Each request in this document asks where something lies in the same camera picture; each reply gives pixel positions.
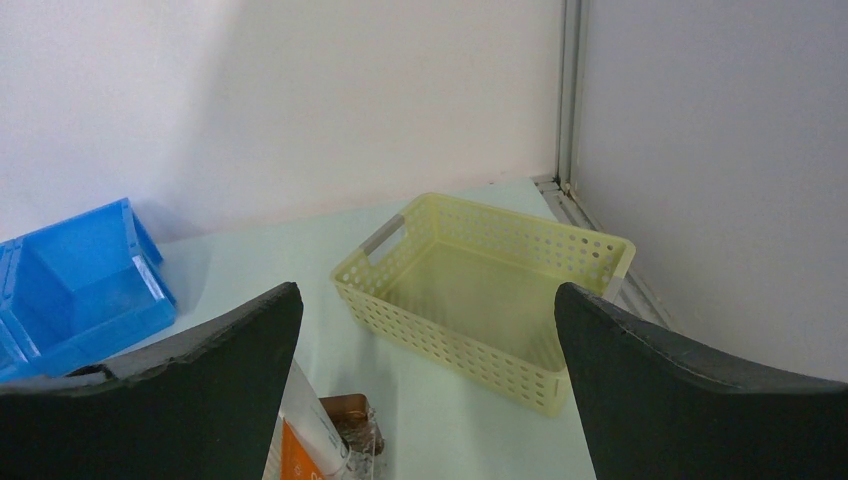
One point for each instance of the orange toothpaste tube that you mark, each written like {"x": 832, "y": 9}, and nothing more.
{"x": 295, "y": 461}

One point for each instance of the blue three-compartment bin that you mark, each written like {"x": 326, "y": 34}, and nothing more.
{"x": 78, "y": 291}

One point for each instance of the white toothpaste tube dark cap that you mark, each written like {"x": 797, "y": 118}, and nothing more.
{"x": 302, "y": 410}

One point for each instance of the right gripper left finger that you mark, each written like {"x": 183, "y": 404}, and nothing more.
{"x": 200, "y": 404}

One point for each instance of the cream perforated basket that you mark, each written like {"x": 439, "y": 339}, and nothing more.
{"x": 472, "y": 287}

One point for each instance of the clear holder with brown lid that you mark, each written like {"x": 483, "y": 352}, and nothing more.
{"x": 356, "y": 423}

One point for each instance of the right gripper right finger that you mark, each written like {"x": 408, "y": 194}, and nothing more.
{"x": 655, "y": 404}

